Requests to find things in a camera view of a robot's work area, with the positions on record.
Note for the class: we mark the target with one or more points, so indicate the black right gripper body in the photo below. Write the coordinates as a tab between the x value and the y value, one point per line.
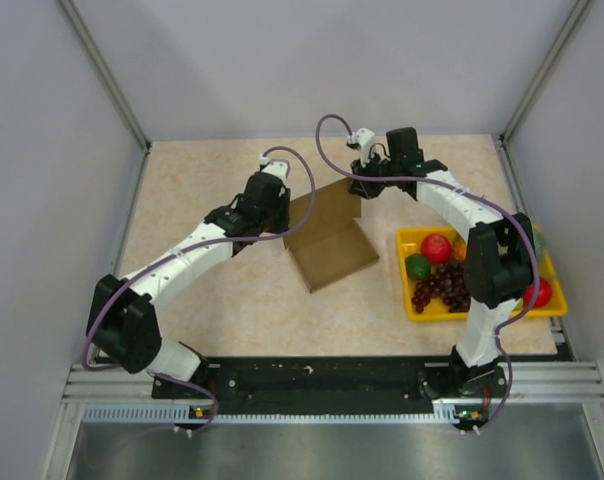
375	167

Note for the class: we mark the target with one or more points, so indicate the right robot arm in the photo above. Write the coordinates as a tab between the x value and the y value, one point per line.
499	262

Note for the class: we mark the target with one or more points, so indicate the yellow plastic tray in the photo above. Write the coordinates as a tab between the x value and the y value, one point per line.
408	241

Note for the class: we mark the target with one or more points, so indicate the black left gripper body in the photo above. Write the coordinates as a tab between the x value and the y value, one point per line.
276	220

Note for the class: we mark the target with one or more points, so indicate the green lime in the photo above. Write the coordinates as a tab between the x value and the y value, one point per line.
418	267

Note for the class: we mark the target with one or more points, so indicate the red tomato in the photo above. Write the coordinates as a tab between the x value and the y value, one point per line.
545	294

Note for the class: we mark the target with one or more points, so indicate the right aluminium frame post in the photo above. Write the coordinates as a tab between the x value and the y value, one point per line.
575	18

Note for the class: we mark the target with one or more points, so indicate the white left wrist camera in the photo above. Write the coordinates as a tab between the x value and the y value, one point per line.
276	167

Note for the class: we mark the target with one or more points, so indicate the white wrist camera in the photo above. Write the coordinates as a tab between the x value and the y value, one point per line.
364	142
276	167

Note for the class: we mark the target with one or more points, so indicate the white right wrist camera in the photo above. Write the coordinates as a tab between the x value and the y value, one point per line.
364	142

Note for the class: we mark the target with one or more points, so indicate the orange pineapple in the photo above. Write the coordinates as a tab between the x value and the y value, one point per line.
459	249

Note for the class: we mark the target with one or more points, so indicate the brown cardboard box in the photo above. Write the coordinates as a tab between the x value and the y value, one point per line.
330	244

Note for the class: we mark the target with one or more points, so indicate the left aluminium frame post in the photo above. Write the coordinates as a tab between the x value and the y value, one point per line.
103	72

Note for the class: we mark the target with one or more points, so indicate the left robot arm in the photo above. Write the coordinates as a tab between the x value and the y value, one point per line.
123	321

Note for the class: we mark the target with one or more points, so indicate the green melon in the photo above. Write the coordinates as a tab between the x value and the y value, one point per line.
539	243

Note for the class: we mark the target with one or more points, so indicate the red apple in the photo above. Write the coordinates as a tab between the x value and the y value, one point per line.
436	248

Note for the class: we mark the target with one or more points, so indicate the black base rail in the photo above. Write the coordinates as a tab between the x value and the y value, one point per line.
343	385

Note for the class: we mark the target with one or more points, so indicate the aluminium frame post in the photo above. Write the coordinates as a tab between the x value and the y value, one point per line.
103	72
575	18

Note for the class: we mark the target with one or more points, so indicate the purple grape bunch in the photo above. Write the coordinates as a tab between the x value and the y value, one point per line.
445	284

